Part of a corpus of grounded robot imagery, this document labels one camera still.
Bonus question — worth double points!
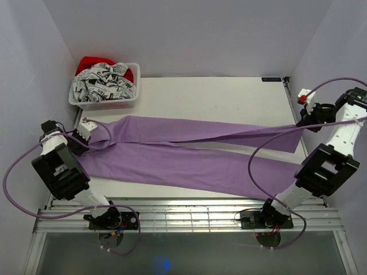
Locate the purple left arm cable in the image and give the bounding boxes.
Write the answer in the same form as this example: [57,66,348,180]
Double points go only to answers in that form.
[2,117,142,256]

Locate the red garment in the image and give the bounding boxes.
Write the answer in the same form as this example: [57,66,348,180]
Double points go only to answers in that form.
[75,56,134,83]

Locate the purple trousers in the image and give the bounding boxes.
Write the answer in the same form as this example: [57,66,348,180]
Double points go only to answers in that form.
[79,116,302,199]

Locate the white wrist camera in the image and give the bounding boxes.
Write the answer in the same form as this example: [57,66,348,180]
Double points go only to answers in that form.
[76,121,97,140]
[298,89,317,113]

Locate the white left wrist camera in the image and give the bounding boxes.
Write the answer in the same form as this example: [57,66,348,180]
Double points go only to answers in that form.
[76,121,97,140]

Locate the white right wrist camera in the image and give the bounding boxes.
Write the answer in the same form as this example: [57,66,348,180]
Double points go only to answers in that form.
[298,89,317,113]

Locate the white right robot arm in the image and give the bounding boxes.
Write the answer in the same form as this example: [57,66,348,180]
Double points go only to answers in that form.
[259,87,366,227]

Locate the dark table label sticker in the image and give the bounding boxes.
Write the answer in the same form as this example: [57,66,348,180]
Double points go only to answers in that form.
[261,77,282,82]

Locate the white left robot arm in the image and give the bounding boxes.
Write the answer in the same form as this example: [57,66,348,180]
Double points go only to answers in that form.
[32,120,123,229]

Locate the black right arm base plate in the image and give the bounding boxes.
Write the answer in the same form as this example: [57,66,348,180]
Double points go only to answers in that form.
[240,210,294,229]

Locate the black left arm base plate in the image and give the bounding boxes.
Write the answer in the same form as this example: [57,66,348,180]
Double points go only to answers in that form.
[83,211,139,231]

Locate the white plastic laundry basket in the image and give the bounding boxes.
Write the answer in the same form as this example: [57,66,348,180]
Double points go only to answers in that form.
[68,62,140,111]

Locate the black white printed garment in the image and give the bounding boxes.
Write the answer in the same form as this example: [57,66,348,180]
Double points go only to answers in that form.
[72,62,136,103]

